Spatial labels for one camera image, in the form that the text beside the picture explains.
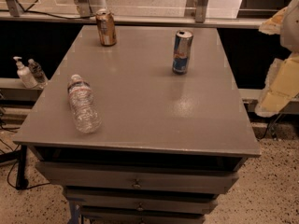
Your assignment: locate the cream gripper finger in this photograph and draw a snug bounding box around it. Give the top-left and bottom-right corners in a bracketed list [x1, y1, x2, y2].
[255, 52, 299, 118]
[259, 7, 287, 35]

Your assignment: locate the red bull can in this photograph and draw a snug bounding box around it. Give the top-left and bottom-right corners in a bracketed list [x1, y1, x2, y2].
[172, 29, 193, 75]

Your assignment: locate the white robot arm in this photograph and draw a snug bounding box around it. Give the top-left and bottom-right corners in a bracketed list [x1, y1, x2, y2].
[255, 0, 299, 118]

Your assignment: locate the gold soda can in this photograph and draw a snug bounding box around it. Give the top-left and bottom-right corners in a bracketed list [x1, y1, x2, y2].
[95, 8, 117, 46]

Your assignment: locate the clear plastic water bottle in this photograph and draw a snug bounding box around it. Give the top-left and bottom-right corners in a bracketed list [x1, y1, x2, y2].
[67, 75, 101, 133]

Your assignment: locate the small bottle on shelf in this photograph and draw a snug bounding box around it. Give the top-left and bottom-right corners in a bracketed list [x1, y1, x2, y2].
[28, 59, 48, 86]

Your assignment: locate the white pump dispenser bottle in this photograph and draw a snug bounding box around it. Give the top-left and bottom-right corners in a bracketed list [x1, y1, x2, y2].
[13, 56, 37, 89]

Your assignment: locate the grey drawer cabinet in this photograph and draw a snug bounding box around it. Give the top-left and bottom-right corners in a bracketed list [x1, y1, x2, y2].
[12, 24, 262, 224]

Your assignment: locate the middle drawer with knob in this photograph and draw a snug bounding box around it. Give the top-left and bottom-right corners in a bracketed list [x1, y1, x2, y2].
[64, 188, 218, 214]

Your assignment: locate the drawer with knob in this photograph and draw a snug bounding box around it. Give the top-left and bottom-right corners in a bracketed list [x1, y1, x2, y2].
[36, 161, 238, 194]
[81, 206, 206, 224]
[64, 188, 218, 214]

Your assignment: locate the top drawer with knob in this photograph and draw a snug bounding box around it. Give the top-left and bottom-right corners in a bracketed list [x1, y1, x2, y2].
[36, 161, 238, 194]

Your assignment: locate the bottom drawer with knob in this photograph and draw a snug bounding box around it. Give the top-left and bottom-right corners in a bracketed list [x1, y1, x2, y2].
[81, 206, 206, 224]

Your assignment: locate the black metal stand leg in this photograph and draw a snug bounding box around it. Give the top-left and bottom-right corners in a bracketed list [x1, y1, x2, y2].
[16, 146, 28, 190]

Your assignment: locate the black floor cable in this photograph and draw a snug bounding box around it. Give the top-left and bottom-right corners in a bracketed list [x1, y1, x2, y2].
[0, 119, 50, 191]

